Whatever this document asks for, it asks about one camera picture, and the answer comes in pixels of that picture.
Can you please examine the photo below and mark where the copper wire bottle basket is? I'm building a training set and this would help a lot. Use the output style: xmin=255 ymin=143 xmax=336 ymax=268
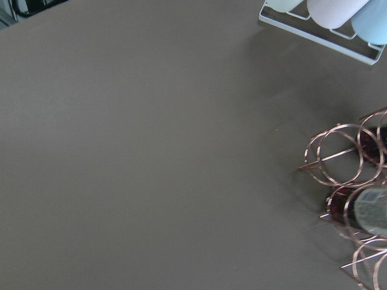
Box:
xmin=299 ymin=108 xmax=386 ymax=289

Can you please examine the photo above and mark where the white cup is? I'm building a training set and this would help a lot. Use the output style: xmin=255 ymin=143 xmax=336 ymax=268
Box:
xmin=266 ymin=0 xmax=303 ymax=13

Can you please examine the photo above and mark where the pink cup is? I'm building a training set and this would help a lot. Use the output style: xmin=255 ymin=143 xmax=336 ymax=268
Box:
xmin=307 ymin=0 xmax=368 ymax=29

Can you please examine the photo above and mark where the blue cup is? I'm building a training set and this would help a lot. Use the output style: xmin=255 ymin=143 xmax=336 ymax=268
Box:
xmin=351 ymin=0 xmax=386 ymax=45

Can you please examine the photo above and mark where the tea bottle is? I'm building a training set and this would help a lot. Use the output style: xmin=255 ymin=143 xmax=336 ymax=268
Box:
xmin=326 ymin=185 xmax=386 ymax=237
xmin=360 ymin=126 xmax=386 ymax=165

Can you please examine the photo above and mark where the white wire cup rack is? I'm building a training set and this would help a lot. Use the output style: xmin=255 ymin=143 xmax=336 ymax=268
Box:
xmin=258 ymin=1 xmax=386 ymax=65

